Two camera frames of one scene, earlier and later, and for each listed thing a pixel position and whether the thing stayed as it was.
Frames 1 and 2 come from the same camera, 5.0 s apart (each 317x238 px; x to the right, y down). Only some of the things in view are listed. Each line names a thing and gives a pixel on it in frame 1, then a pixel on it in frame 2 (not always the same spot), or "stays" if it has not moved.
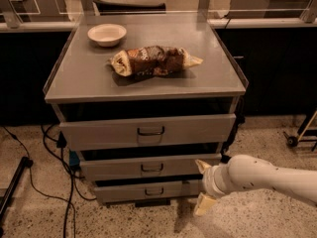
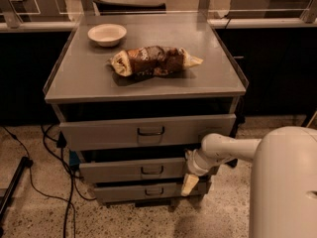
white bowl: x=107 y=35 stays
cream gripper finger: x=202 y=167 to x=188 y=155
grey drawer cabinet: x=146 y=100 stays
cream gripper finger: x=203 y=204 to x=189 y=181
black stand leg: x=24 y=163 stays
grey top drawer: x=93 y=135 stays
